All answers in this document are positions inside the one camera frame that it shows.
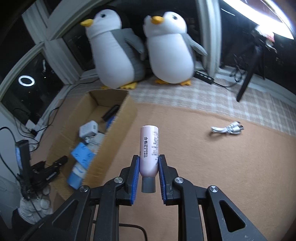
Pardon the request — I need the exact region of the black cylinder tube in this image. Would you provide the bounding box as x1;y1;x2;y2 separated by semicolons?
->
102;104;120;122

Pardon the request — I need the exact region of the brown cardboard box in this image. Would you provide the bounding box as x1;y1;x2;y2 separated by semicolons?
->
47;89;137;200

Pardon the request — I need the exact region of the pink bottle grey cap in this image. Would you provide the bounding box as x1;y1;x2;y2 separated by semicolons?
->
139;126;159;193

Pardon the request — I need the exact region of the white power strip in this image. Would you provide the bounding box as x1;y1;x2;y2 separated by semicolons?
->
25;119;45;137

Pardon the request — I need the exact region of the blue plastic phone stand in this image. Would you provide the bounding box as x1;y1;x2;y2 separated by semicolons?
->
71;142;95;170

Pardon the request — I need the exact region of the plaid grey blanket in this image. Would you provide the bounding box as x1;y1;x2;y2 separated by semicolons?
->
69;79;295;136

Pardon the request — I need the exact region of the black tripod stand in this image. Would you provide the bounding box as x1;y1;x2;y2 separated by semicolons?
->
234;29;277;102

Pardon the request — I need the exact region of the large plush penguin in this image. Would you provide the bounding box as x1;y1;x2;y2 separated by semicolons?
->
80;9;147;90

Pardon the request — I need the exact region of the blue round case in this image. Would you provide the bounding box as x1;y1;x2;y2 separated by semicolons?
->
105;115;116;130

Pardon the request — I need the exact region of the white coiled usb cable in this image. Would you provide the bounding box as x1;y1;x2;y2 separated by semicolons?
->
210;121;245;136

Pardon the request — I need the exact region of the black power strip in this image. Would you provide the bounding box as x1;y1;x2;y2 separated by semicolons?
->
194;71;214;84

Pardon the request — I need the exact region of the black power cable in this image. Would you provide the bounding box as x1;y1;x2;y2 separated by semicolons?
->
0;79;100;153

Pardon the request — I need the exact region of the small plush penguin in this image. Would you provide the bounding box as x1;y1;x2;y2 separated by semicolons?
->
143;11;207;86

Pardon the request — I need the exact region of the white charger adapter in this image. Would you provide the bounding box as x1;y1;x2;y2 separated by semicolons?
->
79;120;98;139

